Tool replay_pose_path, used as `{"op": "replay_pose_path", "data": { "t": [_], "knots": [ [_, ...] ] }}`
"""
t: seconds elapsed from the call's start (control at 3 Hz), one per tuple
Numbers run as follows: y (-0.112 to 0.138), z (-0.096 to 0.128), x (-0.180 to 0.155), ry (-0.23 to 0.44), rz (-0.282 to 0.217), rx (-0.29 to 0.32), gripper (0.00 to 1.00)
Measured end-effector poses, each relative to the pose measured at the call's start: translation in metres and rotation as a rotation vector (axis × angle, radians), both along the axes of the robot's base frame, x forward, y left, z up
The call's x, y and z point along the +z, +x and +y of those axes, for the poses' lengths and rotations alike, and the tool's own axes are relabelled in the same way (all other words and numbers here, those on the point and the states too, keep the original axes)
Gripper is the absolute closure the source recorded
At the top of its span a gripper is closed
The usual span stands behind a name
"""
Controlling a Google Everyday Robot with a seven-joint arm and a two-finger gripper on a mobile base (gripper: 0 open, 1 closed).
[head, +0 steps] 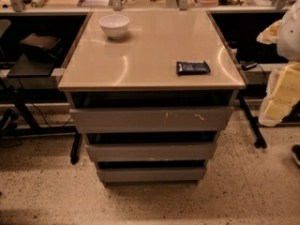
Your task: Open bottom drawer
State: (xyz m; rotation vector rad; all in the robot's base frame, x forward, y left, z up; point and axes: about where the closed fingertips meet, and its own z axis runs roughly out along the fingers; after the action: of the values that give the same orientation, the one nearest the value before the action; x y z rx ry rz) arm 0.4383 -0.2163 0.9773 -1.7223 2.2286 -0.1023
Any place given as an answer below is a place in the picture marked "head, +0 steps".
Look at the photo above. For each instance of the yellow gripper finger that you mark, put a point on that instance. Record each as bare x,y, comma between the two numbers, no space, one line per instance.
270,34
282,94

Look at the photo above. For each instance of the grey bottom drawer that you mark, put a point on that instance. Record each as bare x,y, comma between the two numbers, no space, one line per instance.
160,175

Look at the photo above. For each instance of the grey drawer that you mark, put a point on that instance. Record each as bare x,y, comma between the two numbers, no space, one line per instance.
160,175
151,151
151,119

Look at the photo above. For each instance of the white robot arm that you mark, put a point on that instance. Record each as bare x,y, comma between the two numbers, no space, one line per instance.
288,45

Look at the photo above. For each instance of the grey top drawer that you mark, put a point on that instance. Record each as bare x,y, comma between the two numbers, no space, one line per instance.
151,119

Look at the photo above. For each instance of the grey middle drawer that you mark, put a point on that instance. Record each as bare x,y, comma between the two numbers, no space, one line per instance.
151,151

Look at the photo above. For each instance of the grey drawer cabinet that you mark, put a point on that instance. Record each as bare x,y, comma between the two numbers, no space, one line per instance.
139,71

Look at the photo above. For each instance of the black power adapter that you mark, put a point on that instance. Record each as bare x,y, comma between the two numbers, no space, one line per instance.
248,65

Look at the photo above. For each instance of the black table leg right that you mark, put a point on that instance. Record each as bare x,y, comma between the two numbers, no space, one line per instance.
260,141

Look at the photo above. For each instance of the black table leg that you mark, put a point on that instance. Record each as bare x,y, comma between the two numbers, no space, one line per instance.
260,141
75,149

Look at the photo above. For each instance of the black sneaker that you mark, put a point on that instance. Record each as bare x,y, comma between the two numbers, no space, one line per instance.
296,154

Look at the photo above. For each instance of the dark blue snack packet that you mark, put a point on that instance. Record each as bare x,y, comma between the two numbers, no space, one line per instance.
192,68

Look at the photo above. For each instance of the white ceramic bowl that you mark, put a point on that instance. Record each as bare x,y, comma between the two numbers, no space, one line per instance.
114,26

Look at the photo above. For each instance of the black table leg left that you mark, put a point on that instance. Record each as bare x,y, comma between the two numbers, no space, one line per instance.
75,149

